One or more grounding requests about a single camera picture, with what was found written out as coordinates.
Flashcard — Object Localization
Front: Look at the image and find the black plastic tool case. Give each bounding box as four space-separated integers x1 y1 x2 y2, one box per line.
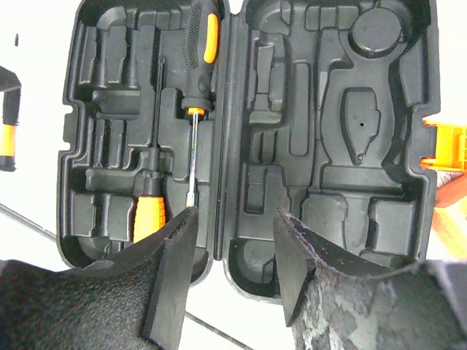
57 1 440 303

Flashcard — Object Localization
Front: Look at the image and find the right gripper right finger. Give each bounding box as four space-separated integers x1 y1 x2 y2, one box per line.
274 210 466 349

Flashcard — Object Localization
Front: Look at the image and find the small orange black screwdriver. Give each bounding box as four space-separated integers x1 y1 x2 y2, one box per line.
1 66 22 172

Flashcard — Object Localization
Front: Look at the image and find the large orange handled screwdriver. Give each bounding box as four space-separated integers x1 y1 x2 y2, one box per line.
182 1 219 207

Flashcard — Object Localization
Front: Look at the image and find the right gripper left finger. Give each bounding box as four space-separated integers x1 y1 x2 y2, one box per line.
1 208 198 349

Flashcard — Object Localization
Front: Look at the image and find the wooden compartment tray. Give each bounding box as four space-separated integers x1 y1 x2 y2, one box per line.
432 174 466 260

